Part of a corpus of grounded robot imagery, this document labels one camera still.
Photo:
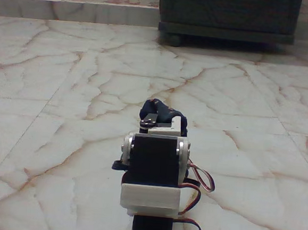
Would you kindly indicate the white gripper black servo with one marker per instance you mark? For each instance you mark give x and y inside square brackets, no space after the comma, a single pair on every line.
[165,131]

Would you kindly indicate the dark navy patterned sock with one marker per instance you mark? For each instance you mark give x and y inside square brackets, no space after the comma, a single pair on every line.
[162,111]

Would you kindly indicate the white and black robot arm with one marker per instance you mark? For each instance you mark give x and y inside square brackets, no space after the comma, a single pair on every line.
[153,163]

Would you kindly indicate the round dark cabinet foot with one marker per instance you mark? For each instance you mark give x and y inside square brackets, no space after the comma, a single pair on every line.
[173,40]

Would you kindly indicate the dark wooden cabinet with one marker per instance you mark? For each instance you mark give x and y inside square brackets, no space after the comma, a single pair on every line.
[228,14]

